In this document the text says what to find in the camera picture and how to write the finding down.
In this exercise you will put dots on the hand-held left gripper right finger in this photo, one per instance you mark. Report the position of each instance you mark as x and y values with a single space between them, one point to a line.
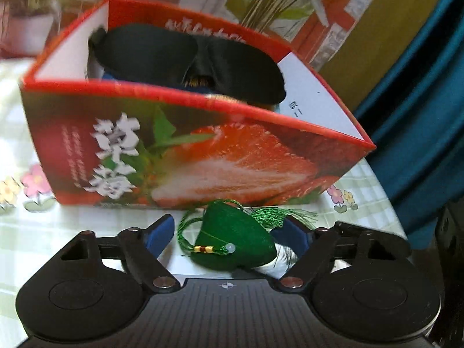
293 239

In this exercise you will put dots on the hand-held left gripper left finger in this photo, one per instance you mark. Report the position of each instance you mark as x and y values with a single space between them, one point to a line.
159 232

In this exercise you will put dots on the green tasselled sachet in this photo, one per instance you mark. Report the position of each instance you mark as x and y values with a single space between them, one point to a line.
232 232

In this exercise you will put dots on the red strawberry print box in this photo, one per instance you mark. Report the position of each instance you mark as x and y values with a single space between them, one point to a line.
217 159

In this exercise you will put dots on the black eye mask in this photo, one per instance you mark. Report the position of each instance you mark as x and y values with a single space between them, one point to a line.
163 54

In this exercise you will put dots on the white grey soft item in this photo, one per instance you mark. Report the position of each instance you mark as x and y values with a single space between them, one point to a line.
279 266

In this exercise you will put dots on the brown striped item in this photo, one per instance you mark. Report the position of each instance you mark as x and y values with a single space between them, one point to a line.
197 81

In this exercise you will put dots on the black device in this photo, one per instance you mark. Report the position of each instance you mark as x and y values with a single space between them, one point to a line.
451 232

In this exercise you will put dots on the blue fabric item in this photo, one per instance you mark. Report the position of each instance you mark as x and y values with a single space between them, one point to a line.
108 76

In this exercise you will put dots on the teal curtain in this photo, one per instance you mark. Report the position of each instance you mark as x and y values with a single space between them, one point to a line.
417 116

